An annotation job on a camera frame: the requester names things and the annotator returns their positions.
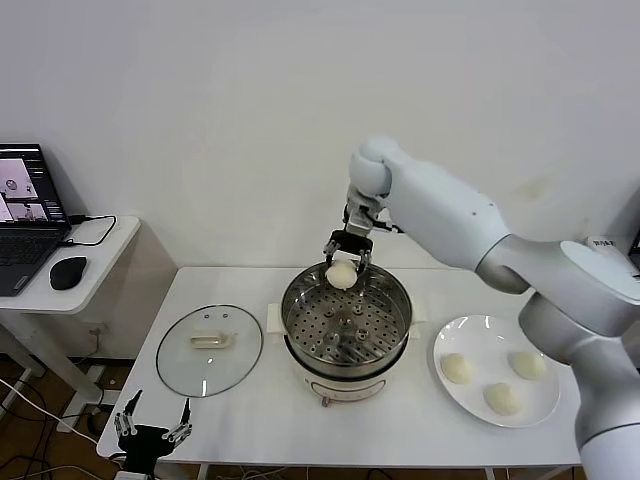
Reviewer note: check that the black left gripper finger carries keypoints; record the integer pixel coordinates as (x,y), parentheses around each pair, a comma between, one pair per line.
(125,424)
(181,432)

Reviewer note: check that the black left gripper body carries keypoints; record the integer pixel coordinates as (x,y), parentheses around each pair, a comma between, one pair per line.
(145,445)

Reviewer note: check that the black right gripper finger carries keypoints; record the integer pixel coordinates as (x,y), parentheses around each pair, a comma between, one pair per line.
(330,252)
(365,259)

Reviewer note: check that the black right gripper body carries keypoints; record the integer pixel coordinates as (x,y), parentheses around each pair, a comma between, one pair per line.
(350,241)

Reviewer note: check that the white steamed baozi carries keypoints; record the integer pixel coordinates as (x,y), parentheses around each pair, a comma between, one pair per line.
(457,368)
(525,366)
(502,398)
(341,275)

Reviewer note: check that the round glass pot lid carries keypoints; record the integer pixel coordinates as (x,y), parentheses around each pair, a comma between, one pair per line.
(225,360)

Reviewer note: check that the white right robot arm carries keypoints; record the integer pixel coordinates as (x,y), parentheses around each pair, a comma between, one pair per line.
(450,200)

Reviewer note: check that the stainless steel steamer basket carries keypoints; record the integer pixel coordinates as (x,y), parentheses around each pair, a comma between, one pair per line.
(350,320)

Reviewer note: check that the white electric cooking pot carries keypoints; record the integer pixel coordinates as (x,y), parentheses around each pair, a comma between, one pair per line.
(345,387)

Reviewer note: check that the white round plate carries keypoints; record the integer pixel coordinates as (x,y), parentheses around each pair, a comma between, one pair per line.
(480,350)

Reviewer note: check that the white rounded side desk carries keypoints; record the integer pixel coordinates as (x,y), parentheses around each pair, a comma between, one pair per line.
(100,270)

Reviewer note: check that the black computer mouse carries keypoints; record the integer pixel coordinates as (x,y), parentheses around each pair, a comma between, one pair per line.
(68,272)

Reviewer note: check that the black laptop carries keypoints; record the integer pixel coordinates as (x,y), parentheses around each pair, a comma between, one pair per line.
(20,250)

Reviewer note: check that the dark monitor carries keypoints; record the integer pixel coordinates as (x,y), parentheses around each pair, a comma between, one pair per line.
(636,250)

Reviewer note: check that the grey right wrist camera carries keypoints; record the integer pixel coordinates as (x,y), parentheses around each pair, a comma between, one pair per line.
(359,220)

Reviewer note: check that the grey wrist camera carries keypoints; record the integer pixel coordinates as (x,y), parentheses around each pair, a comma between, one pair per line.
(359,220)
(136,476)

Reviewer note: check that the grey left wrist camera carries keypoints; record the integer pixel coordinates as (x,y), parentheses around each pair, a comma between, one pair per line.
(136,476)

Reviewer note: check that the white wall socket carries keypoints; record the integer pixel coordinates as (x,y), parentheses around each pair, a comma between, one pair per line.
(99,330)

